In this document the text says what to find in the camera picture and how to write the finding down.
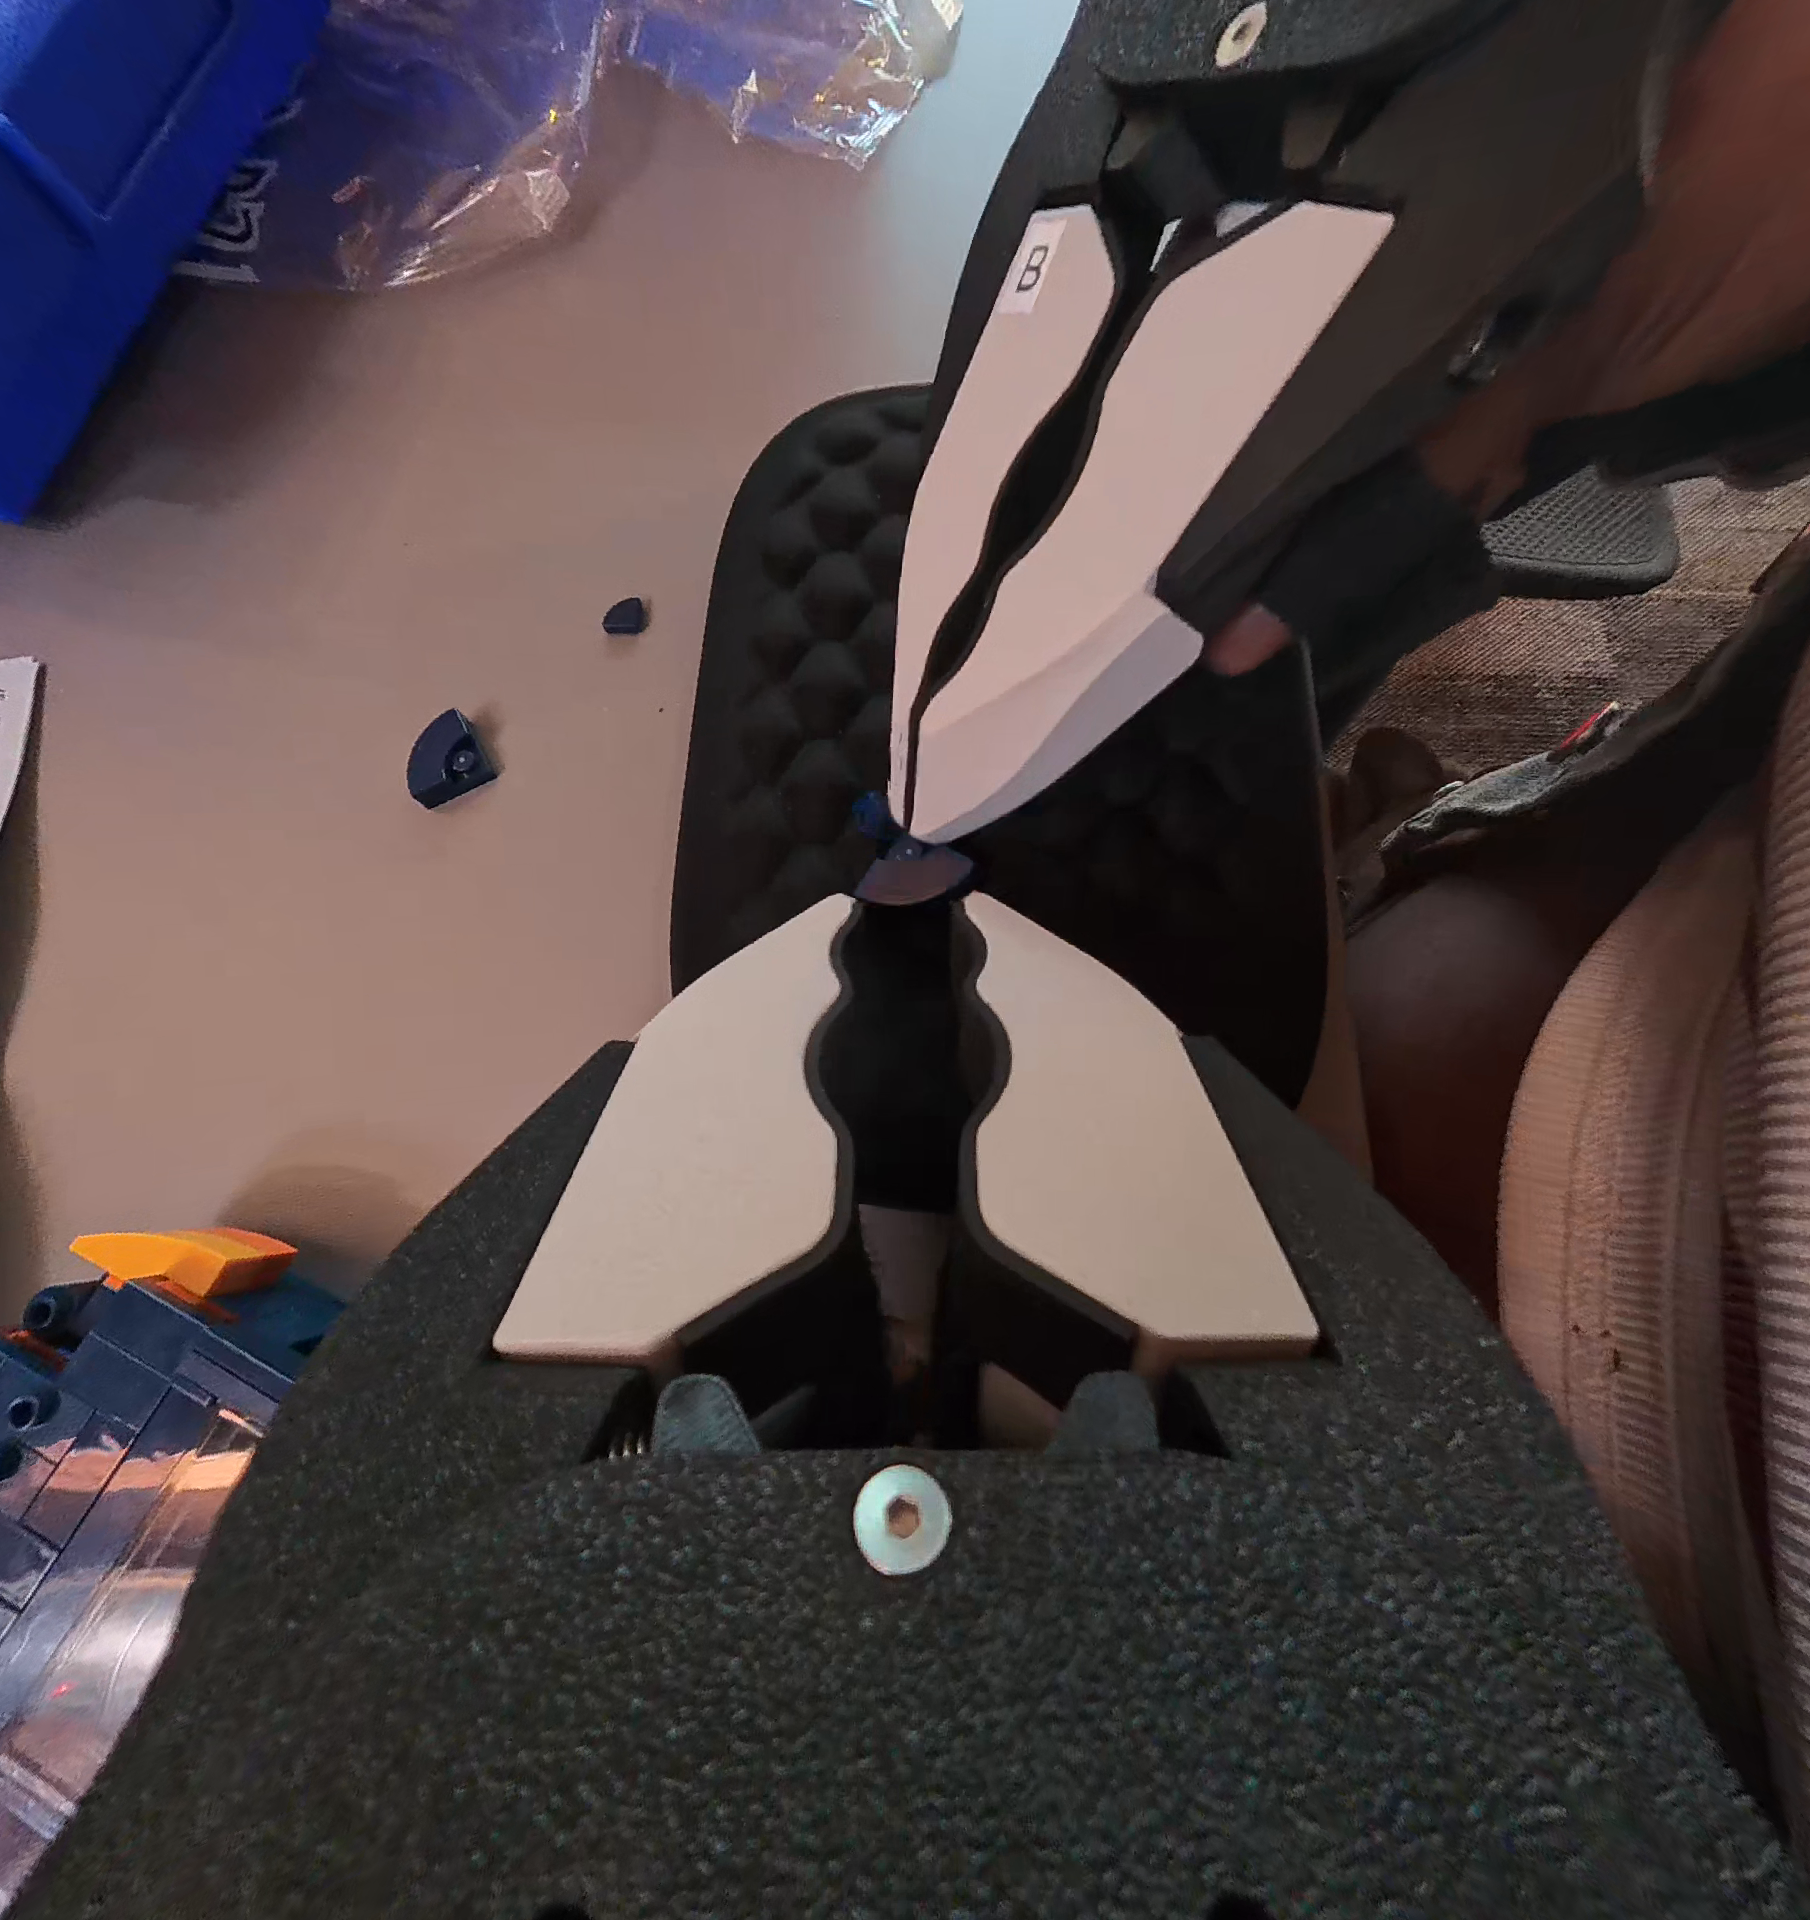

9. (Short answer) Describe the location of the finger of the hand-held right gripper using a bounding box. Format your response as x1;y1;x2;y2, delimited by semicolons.
890;201;1141;836
910;201;1397;846

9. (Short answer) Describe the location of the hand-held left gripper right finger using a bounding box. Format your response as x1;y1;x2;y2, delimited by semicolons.
966;894;1321;1367

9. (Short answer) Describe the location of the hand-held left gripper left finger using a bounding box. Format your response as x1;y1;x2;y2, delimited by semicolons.
493;894;862;1367

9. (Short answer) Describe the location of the dark blue toy brick console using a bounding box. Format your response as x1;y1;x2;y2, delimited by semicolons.
0;1227;349;1920

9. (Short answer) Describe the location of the blue plastic bin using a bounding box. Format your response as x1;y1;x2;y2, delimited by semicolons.
0;0;331;525

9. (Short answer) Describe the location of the person's right hand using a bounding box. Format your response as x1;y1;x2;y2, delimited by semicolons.
1205;0;1810;674

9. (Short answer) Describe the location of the black padded armrest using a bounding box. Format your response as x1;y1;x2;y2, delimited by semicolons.
668;381;1351;1115

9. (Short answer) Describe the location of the clear plastic bag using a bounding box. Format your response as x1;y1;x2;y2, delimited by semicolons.
173;0;968;297

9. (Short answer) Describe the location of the person's dark jacket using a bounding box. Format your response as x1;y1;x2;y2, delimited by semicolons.
1331;495;1810;924

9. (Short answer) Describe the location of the person's pale striped shirt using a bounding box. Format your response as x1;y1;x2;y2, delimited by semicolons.
1497;576;1810;1920

